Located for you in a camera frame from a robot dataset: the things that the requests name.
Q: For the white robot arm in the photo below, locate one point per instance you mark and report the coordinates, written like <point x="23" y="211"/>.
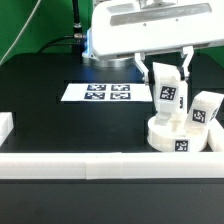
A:
<point x="90" y="43"/>

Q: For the white left fence wall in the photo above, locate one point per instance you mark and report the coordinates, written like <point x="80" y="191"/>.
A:
<point x="6" y="125"/>

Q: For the white fence wall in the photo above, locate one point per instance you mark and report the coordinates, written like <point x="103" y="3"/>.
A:
<point x="216" y="136"/>
<point x="90" y="166"/>
<point x="6" y="125"/>

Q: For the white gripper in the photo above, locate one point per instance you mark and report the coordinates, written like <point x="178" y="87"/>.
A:
<point x="139" y="27"/>

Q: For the white round stool seat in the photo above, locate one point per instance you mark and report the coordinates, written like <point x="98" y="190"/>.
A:
<point x="177" y="135"/>

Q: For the white marker sheet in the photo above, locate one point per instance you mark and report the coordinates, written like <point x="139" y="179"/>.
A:
<point x="105" y="92"/>

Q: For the white front fence wall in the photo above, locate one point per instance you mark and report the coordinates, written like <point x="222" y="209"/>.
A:
<point x="90" y="166"/>

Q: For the white right fence wall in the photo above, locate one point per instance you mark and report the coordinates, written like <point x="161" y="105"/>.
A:
<point x="216" y="136"/>

